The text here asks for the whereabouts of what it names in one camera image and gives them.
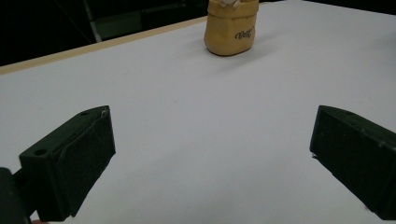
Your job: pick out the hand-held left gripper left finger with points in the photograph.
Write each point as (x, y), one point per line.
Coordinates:
(71, 161)

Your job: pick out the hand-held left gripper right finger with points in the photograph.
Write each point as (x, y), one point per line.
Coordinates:
(358, 155)

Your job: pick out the yellow bag-shaped holder with bear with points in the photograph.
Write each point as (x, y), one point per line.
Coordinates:
(225, 31)

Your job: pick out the metal stand pole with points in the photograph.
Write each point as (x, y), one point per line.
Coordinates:
(91, 21)

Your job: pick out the dark box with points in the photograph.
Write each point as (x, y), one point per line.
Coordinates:
(120, 25)

